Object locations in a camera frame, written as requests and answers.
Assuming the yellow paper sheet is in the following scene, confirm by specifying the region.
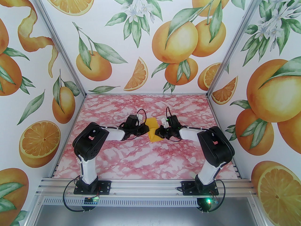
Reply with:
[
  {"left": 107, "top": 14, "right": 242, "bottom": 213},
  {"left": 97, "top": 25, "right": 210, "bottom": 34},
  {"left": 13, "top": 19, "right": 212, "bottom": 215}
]
[{"left": 148, "top": 117, "right": 165, "bottom": 142}]

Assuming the perforated metal strip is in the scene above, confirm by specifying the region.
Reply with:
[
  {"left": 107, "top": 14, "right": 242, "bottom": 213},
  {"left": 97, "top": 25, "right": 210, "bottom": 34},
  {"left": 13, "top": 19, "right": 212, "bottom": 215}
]
[{"left": 44, "top": 196, "right": 200, "bottom": 207}]

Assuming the black controller with green light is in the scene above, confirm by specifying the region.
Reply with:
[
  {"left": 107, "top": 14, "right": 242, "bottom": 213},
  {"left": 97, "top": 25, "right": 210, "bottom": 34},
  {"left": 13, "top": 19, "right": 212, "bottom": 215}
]
[{"left": 197, "top": 197, "right": 218, "bottom": 213}]

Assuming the grey metal panel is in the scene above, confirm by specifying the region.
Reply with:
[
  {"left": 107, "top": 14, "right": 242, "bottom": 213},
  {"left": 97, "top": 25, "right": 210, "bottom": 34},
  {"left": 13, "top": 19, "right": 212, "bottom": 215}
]
[{"left": 27, "top": 204, "right": 266, "bottom": 226}]

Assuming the aluminium mounting rail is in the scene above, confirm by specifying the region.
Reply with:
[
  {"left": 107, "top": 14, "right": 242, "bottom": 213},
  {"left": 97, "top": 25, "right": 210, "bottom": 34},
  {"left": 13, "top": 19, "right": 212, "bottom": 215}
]
[{"left": 35, "top": 177, "right": 259, "bottom": 200}]

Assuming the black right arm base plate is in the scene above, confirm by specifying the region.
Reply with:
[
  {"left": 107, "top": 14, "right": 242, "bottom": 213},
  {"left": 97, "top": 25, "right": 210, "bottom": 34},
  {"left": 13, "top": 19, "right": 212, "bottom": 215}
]
[{"left": 182, "top": 181, "right": 219, "bottom": 195}]

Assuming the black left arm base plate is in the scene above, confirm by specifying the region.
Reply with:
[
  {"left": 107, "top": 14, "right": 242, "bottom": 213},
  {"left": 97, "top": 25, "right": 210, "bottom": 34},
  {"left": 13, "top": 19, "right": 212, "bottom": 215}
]
[{"left": 74, "top": 180, "right": 111, "bottom": 195}]

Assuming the aluminium side rail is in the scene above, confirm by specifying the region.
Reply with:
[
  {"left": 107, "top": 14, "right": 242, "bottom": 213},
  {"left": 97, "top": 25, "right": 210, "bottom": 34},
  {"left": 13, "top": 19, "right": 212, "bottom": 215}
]
[{"left": 207, "top": 96, "right": 242, "bottom": 179}]

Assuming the black right base cable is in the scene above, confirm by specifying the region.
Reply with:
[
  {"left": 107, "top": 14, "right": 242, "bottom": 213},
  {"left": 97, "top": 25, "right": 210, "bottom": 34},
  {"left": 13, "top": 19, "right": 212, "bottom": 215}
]
[{"left": 175, "top": 179, "right": 226, "bottom": 214}]

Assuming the black base cable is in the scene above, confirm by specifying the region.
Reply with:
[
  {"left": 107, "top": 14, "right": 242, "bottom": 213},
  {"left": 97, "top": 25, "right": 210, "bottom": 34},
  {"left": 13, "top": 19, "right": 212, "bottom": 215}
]
[
  {"left": 175, "top": 179, "right": 226, "bottom": 214},
  {"left": 62, "top": 178, "right": 100, "bottom": 213}
]

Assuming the black left base cable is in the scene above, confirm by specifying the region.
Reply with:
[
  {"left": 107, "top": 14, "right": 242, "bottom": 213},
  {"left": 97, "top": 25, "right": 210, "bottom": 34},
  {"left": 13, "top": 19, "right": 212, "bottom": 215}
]
[{"left": 62, "top": 178, "right": 100, "bottom": 213}]

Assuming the aluminium corner post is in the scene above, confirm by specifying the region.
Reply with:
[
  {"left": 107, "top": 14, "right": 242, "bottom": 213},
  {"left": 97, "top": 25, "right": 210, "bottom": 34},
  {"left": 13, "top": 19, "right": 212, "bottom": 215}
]
[
  {"left": 206, "top": 0, "right": 271, "bottom": 98},
  {"left": 28, "top": 0, "right": 87, "bottom": 98}
]

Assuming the aluminium frame bar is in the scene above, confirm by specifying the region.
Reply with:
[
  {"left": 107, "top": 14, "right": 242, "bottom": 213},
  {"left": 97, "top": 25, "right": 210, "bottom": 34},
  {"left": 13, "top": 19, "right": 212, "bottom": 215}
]
[
  {"left": 22, "top": 192, "right": 45, "bottom": 226},
  {"left": 250, "top": 193, "right": 273, "bottom": 226}
]

